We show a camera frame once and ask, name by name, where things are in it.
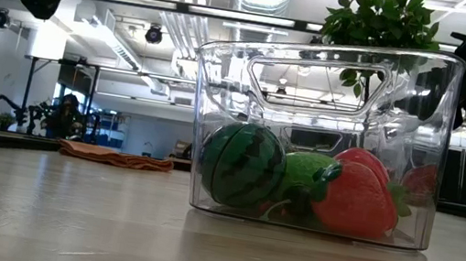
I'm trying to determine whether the red toy apple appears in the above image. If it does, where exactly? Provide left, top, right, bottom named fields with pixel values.
left=397, top=159, right=440, bottom=211

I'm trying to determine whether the red toy tomato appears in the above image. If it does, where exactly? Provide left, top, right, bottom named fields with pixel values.
left=331, top=143, right=396, bottom=188

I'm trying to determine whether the small radish with green leaves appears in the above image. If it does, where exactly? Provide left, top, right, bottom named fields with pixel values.
left=384, top=180, right=417, bottom=220

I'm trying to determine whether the large red toy strawberry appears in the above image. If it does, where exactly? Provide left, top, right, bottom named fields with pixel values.
left=304, top=154, right=407, bottom=245

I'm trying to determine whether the green toy lime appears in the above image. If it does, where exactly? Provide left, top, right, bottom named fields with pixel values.
left=278, top=148, right=344, bottom=212

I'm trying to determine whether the clear plastic storage container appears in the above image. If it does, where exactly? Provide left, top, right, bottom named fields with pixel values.
left=172, top=15, right=466, bottom=255

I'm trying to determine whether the toy watermelon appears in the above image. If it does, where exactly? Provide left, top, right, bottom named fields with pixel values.
left=193, top=115, right=292, bottom=216

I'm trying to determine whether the black ceiling spotlight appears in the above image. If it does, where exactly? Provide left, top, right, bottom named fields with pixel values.
left=143, top=21, right=167, bottom=47
left=307, top=34, right=327, bottom=52
left=0, top=6, right=13, bottom=30

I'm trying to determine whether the green potted plant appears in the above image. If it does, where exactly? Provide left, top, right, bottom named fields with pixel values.
left=311, top=0, right=448, bottom=110

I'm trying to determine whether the person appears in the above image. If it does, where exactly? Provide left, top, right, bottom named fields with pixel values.
left=42, top=90, right=92, bottom=144

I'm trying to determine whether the small potted plant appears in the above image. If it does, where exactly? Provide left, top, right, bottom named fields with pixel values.
left=0, top=112, right=17, bottom=132

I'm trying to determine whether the orange folded cloth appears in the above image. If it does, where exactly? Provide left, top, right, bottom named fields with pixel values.
left=56, top=137, right=177, bottom=176

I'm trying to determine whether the black horizontal frame bar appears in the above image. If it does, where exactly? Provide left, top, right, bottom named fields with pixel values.
left=82, top=0, right=460, bottom=57

